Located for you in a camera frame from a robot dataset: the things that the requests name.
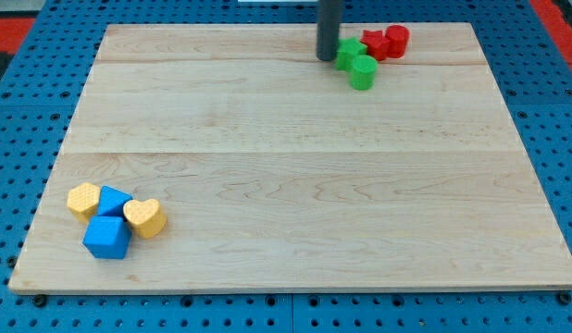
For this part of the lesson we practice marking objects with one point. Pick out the blue triangle block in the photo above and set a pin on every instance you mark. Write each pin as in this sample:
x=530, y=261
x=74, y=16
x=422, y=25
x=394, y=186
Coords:
x=112, y=201

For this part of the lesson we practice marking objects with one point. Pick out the blue cube block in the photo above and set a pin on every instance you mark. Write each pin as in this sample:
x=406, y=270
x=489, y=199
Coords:
x=107, y=237

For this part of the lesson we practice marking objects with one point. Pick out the light wooden board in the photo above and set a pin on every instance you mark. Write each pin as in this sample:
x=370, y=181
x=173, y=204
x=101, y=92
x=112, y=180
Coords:
x=277, y=176

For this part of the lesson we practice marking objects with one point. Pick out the green cylinder block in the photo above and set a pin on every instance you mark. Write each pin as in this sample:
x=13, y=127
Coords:
x=363, y=71

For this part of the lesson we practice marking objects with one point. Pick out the green star block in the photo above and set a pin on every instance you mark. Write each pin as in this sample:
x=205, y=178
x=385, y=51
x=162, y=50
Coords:
x=347, y=50

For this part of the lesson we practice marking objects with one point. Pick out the yellow heart block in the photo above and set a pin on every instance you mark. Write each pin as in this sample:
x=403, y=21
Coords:
x=147, y=218

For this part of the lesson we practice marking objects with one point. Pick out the red star block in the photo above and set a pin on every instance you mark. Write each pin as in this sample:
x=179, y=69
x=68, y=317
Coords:
x=377, y=44

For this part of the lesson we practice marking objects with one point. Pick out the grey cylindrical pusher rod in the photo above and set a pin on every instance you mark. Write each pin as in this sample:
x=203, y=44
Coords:
x=329, y=18

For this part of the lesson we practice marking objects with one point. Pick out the red cylinder block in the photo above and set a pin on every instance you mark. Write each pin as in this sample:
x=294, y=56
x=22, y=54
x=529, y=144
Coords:
x=398, y=37

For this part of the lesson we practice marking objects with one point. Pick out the yellow hexagon block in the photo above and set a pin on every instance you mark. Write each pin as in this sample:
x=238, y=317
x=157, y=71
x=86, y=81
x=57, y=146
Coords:
x=83, y=201

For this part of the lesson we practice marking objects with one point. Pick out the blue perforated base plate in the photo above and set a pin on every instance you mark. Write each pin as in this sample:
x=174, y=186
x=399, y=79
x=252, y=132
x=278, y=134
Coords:
x=39, y=91

